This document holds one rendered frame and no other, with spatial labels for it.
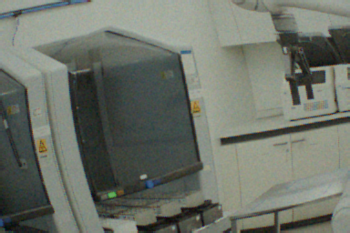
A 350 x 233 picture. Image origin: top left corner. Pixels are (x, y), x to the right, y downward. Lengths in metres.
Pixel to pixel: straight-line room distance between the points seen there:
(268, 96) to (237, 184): 0.84
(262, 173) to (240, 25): 1.14
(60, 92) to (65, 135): 0.14
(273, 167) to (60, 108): 2.61
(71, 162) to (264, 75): 3.20
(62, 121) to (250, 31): 2.85
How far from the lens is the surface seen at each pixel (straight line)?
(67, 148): 1.97
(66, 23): 3.57
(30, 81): 1.87
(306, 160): 4.19
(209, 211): 2.39
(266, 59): 4.96
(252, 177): 4.46
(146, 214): 2.21
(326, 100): 4.04
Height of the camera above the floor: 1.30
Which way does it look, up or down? 3 degrees down
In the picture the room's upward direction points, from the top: 11 degrees counter-clockwise
